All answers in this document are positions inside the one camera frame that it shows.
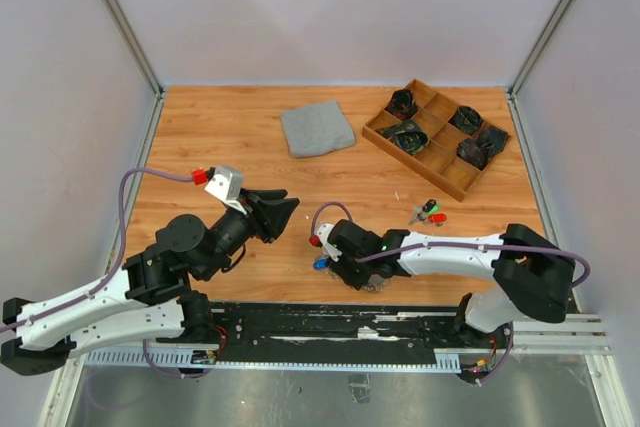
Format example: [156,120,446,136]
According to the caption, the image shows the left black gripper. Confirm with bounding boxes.
[201,187,302,279]

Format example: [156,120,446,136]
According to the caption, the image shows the blue capped key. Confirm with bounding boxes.
[313,257,331,270]

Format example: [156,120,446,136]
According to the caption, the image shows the red capped key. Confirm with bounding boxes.
[427,213,447,226]

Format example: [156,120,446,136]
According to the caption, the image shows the black capped key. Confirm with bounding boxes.
[422,199,437,214]

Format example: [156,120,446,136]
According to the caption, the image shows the green capped key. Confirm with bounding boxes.
[409,199,440,225]

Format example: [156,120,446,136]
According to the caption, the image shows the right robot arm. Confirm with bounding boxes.
[313,219,578,347]

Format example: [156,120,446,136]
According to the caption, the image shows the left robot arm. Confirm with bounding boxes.
[1,189,300,376]

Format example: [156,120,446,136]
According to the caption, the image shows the folded grey cloth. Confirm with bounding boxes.
[280,100,356,158]

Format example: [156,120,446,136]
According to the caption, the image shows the rolled dark tie centre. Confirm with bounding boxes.
[376,120,429,156]

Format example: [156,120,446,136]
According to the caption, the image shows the rolled dark tie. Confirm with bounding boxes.
[385,89,418,121]
[376,120,429,156]
[449,105,483,136]
[456,126,509,170]

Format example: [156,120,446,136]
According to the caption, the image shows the wooden compartment tray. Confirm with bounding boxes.
[362,79,514,201]

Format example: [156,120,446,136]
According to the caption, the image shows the rolled dark tie top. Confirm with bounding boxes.
[385,89,418,121]

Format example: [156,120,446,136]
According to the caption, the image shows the rolled dark tie lower right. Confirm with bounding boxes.
[456,126,509,170]

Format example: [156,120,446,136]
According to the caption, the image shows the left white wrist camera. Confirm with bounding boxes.
[204,166,247,214]

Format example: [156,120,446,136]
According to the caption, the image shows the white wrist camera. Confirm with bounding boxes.
[204,166,247,214]
[315,223,342,262]

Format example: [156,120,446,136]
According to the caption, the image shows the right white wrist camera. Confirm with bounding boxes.
[315,223,342,262]

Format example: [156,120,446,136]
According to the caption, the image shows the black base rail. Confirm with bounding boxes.
[156,300,501,367]

